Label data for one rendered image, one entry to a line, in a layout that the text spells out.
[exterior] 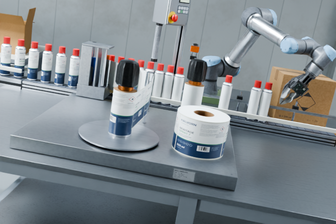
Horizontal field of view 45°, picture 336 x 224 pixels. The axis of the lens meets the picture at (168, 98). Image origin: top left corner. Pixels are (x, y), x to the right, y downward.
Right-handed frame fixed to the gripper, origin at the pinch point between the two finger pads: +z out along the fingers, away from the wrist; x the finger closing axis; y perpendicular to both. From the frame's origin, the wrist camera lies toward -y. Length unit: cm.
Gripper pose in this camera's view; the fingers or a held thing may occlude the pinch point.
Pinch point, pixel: (281, 101)
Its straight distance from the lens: 215.8
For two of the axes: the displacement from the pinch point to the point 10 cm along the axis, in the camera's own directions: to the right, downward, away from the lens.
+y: -1.0, 2.3, -9.7
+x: 7.7, 6.3, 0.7
